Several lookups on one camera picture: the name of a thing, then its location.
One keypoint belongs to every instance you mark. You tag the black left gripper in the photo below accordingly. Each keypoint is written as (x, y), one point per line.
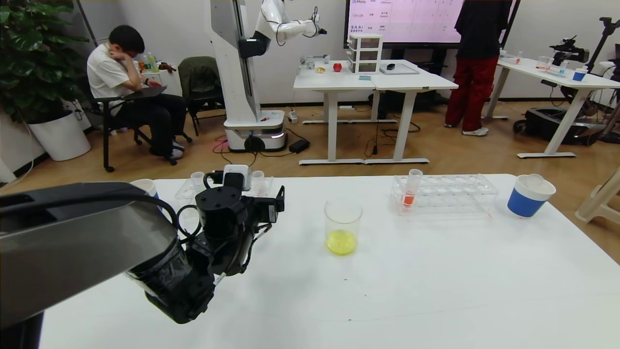
(272, 210)

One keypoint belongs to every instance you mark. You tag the test tube with red pigment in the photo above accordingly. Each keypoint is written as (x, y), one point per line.
(258, 182)
(410, 194)

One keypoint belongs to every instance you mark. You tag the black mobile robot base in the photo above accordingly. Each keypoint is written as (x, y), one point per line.
(547, 123)

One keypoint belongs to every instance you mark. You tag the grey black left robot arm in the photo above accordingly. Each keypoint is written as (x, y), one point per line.
(72, 242)

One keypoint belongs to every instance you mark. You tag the black tabletop robot arm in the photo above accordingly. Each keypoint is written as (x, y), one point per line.
(566, 48)

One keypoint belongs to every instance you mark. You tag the clear glass beaker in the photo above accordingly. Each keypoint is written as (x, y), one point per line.
(343, 237)

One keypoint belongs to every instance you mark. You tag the test tube with blue pigment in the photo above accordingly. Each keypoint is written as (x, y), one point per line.
(197, 177)

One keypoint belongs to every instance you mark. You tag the clear acrylic test tube rack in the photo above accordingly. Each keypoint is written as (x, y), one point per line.
(450, 196)
(186, 193)

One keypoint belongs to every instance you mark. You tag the black power adapter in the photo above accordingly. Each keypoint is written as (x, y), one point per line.
(299, 145)

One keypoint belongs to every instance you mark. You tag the white standing desk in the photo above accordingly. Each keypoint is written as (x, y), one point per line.
(334, 80)
(411, 80)

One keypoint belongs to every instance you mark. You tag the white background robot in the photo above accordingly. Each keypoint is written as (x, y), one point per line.
(240, 72)

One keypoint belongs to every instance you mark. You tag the blue paper cup white rim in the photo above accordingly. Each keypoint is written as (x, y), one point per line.
(144, 185)
(525, 203)

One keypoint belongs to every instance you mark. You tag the chair with green jacket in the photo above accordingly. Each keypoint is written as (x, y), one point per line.
(201, 80)

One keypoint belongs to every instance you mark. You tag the white drawer organizer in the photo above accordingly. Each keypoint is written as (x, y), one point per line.
(364, 53)

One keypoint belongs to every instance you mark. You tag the dark laptop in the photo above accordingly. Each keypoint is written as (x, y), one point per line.
(143, 92)

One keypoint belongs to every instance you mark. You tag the black screen stand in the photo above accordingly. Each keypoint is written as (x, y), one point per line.
(426, 99)

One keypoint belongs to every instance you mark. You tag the grey flat tray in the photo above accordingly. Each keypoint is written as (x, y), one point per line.
(404, 70)

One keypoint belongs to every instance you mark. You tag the black office chair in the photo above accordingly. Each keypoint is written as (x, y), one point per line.
(109, 126)

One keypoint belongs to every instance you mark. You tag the green drink bottle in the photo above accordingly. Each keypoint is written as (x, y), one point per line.
(152, 62)

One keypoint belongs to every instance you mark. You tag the seated person in white shirt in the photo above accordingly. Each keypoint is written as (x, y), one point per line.
(114, 72)

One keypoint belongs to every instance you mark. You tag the large display screen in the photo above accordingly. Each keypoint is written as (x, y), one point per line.
(407, 19)

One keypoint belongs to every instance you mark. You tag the white planter pot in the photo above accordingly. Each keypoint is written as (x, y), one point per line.
(60, 135)

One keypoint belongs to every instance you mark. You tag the standing person in red trousers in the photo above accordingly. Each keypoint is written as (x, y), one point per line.
(477, 63)

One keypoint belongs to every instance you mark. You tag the large green potted plant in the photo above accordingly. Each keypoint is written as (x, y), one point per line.
(34, 53)

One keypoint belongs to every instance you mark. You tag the long white desk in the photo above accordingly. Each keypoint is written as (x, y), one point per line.
(547, 72)

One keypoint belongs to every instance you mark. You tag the beige plastic stool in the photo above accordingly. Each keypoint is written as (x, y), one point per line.
(600, 203)

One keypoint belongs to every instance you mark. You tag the small blue cup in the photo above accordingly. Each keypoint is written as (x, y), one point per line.
(579, 76)

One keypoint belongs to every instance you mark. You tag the black tripod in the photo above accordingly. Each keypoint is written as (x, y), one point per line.
(608, 29)

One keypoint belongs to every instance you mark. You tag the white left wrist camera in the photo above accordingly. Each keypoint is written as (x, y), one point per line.
(237, 175)

